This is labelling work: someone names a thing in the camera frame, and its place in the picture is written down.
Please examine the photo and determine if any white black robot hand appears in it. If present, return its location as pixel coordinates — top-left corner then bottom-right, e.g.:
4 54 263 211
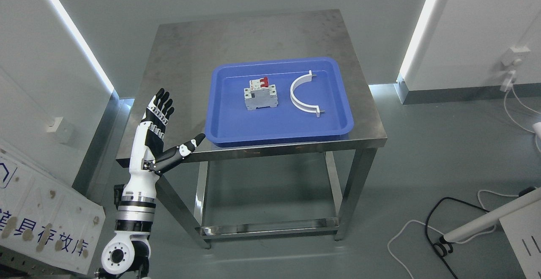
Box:
123 88 205 198

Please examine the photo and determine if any grey circuit breaker red switch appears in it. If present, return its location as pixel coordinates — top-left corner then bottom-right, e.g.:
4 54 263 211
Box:
243 76 278 111

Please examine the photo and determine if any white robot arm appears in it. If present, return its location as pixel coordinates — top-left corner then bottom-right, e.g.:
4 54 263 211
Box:
94 184 156 279

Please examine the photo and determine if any stainless steel table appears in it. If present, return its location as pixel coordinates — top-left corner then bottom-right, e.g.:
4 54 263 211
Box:
116 9 387 249

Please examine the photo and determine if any white sign board with text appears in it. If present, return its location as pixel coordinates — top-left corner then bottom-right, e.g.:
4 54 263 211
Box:
0 144 106 274

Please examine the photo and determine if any blue plastic tray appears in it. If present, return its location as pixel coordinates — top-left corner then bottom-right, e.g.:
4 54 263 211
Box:
205 57 354 147

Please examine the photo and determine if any white curved pipe clamp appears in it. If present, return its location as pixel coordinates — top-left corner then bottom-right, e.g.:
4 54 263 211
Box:
289 70 325 119

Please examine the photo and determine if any white cabinet corner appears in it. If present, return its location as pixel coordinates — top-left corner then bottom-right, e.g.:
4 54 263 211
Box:
499 208 541 279

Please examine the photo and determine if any white pole stand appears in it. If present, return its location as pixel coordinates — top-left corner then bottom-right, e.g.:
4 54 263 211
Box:
439 187 541 244

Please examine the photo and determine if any white wall socket box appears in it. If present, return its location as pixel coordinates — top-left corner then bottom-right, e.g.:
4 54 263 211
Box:
46 117 75 144

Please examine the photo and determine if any black cable on floor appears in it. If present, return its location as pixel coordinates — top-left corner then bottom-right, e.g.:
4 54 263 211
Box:
425 197 491 279

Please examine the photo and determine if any white cable on floor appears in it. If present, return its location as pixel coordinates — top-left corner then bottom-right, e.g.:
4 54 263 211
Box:
387 189 519 279

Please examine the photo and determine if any white wall outlet with plug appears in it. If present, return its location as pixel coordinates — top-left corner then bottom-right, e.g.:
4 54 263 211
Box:
499 46 531 92

